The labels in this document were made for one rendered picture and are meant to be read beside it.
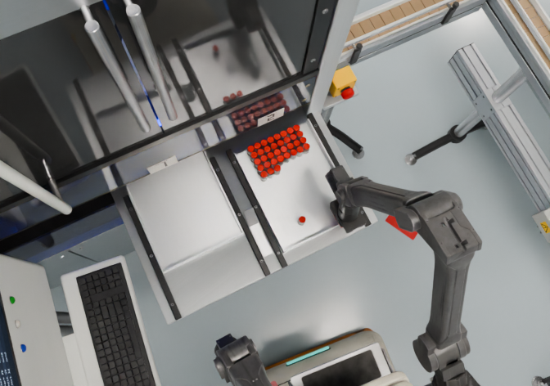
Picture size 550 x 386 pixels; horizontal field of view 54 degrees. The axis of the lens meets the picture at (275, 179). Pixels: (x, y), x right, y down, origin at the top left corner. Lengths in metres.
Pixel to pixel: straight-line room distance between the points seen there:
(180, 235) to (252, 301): 0.92
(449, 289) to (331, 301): 1.46
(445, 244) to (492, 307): 1.74
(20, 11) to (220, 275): 1.02
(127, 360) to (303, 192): 0.72
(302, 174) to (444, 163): 1.22
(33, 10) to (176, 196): 0.96
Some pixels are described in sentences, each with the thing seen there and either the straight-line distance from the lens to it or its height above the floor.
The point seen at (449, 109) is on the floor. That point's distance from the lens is 2.88.
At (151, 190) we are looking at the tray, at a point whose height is 0.88.
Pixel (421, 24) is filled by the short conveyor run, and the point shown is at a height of 0.93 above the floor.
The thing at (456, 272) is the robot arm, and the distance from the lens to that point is 1.06.
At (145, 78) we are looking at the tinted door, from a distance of 1.10.
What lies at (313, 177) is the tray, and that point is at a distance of 1.68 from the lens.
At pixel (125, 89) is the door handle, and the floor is 1.64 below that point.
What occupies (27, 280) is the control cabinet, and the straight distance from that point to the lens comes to 1.64.
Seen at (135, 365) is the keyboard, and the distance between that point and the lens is 1.70.
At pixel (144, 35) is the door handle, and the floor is 1.77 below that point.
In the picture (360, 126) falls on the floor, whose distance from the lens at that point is 2.72.
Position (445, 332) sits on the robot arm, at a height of 1.34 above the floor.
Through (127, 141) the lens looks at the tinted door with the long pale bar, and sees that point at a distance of 1.34.
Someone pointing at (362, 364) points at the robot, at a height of 1.04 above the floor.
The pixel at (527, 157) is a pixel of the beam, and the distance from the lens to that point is 2.30.
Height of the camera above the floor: 2.49
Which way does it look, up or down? 75 degrees down
